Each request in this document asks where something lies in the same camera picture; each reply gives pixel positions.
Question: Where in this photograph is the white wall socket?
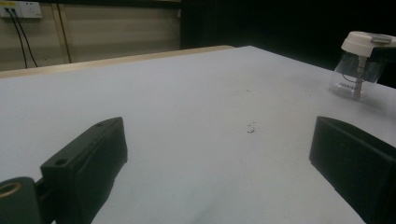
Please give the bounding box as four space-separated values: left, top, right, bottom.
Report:
0 1 43 19

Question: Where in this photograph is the white table mat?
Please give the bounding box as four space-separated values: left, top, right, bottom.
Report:
0 45 396 224

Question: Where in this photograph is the black power cable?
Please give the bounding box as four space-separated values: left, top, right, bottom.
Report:
11 8 39 68
5 8 28 69

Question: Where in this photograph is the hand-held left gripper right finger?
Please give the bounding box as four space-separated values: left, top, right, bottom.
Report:
308 116 396 224

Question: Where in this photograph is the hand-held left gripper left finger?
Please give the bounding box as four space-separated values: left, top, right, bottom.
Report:
39 116 129 224

